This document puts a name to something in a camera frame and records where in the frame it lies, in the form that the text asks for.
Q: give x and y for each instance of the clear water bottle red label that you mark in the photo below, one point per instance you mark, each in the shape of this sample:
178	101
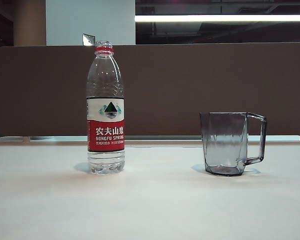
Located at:
105	135

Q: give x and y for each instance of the grey transparent plastic mug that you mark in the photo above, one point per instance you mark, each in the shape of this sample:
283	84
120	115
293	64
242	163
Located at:
225	145

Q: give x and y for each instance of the brown desk partition panel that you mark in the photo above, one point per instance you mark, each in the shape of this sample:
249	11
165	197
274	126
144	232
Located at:
190	82

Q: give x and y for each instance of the white ceiling light strip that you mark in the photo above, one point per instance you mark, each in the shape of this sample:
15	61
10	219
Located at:
215	18

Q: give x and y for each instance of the brown round pillar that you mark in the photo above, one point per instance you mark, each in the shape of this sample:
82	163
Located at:
28	22

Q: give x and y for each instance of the small grey metal bracket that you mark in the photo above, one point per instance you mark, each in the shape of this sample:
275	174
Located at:
88	39

